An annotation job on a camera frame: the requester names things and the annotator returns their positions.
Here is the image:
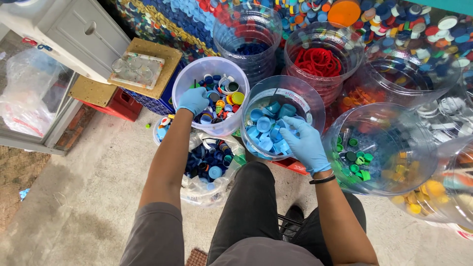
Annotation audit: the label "person's right hand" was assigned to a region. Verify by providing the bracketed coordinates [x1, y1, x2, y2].
[279, 116, 332, 176]

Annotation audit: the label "person's left hand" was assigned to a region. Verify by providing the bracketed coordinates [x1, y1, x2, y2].
[177, 87, 210, 116]

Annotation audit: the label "heap of mixed bottle caps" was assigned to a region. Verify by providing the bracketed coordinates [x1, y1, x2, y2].
[190, 73, 245, 125]

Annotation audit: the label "white plastic bucket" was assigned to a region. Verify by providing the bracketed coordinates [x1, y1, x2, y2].
[172, 56, 251, 137]

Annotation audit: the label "blue plastic crate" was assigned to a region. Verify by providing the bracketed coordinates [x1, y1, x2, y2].
[120, 61, 186, 116]

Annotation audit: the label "small tub of caps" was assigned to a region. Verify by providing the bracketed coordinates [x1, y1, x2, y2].
[152, 115, 176, 147]

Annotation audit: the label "heap of navy caps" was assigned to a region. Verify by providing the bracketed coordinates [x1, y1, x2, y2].
[184, 138, 237, 187]

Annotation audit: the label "clear ribbed cut jug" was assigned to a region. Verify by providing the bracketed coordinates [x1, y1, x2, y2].
[212, 5, 284, 88]

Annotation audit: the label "pile of light blue caps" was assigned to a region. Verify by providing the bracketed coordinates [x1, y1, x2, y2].
[245, 100, 302, 156]

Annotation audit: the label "pile of dark blue caps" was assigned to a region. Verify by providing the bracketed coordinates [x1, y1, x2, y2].
[234, 41, 270, 56]

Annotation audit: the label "speckled tray with glasses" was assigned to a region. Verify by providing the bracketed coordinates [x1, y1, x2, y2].
[109, 51, 166, 91]

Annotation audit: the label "red plastic crate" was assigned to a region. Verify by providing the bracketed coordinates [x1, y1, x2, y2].
[77, 87, 144, 123]

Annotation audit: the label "clear jug with label band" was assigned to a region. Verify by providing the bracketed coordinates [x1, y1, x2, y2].
[240, 75, 326, 162]

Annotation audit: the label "small chipboard panel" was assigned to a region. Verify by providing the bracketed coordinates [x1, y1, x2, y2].
[68, 74, 119, 109]

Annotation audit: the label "red low crate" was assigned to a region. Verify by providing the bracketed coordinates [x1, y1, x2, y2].
[268, 157, 310, 176]

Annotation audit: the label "person's black trousers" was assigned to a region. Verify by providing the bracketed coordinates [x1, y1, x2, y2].
[206, 161, 367, 266]

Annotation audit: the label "pile of red plastic rings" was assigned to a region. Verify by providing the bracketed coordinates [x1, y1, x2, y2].
[293, 47, 343, 78]

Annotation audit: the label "white glass door cabinet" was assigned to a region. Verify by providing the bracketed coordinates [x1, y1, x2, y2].
[0, 0, 132, 156]

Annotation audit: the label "person's grey shirt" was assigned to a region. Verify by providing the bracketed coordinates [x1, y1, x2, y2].
[118, 201, 374, 266]

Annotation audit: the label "black wristband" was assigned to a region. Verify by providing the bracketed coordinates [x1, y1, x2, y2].
[308, 174, 337, 185]

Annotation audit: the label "black shoe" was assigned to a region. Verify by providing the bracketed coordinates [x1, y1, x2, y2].
[279, 205, 306, 243]

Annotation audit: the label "pile of orange caps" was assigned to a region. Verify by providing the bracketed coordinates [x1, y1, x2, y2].
[341, 86, 386, 112]

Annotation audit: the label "brown door mat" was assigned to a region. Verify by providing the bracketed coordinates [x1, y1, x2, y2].
[184, 247, 208, 266]

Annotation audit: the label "large orange lid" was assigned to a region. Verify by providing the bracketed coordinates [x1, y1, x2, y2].
[327, 0, 362, 28]

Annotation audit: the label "pile of green caps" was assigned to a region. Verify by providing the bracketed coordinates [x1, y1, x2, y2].
[334, 134, 376, 184]

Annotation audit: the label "crumpled clear plastic bag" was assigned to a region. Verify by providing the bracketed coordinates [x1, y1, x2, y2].
[0, 48, 69, 138]

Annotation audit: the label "pile of yellow caps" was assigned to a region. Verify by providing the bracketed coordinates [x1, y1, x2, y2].
[391, 179, 448, 216]

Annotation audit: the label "pile of white plastic rings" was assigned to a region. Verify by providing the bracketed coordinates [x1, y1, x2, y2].
[419, 96, 473, 138]

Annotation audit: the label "teal board edge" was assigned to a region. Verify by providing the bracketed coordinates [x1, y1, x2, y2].
[406, 0, 473, 16]

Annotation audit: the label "white red plastic item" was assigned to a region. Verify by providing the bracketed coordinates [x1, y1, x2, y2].
[424, 220, 473, 241]

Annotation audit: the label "bottle cap mosaic wall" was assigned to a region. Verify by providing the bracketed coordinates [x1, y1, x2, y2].
[110, 0, 473, 91]

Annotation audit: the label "thin bead bracelet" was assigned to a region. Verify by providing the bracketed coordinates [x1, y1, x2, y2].
[313, 169, 335, 182]

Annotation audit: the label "black wire stool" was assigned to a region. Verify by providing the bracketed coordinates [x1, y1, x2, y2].
[277, 213, 304, 238]

